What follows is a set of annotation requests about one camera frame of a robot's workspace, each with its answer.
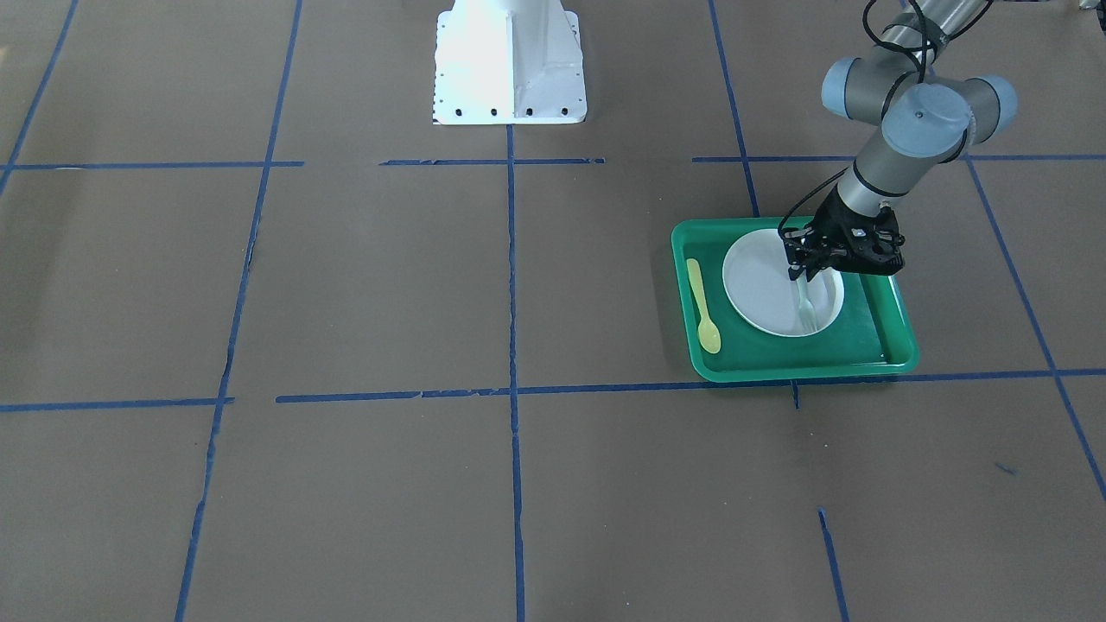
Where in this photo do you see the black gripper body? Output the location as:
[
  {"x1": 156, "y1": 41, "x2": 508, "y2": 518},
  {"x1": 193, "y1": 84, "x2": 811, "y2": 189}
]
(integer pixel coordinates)
[{"x1": 785, "y1": 189, "x2": 905, "y2": 276}]

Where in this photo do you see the clear plastic fork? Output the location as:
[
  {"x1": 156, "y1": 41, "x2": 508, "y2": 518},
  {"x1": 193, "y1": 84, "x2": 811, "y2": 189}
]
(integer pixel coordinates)
[{"x1": 795, "y1": 274, "x2": 820, "y2": 334}]

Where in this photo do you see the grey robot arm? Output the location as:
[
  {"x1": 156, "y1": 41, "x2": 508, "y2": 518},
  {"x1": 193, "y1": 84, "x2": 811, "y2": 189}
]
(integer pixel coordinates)
[{"x1": 778, "y1": 1, "x2": 1019, "y2": 281}]

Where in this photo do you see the white round plate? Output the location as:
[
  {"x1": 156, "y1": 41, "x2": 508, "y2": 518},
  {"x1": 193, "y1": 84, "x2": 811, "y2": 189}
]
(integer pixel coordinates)
[{"x1": 721, "y1": 228, "x2": 845, "y2": 338}]

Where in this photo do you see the green plastic tray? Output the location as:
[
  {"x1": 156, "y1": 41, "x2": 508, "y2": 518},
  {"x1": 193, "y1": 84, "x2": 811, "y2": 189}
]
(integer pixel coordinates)
[{"x1": 671, "y1": 218, "x2": 918, "y2": 384}]

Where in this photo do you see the yellow plastic spoon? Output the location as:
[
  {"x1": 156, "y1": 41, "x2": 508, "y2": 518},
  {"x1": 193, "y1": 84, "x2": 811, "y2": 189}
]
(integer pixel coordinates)
[{"x1": 686, "y1": 258, "x2": 722, "y2": 354}]

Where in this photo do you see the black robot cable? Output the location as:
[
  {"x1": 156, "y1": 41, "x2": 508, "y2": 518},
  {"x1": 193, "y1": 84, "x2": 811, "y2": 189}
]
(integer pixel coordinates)
[{"x1": 778, "y1": 0, "x2": 938, "y2": 243}]

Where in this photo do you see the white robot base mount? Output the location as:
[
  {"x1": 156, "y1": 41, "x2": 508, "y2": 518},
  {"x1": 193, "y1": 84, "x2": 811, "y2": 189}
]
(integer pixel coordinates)
[{"x1": 432, "y1": 1, "x2": 588, "y2": 125}]

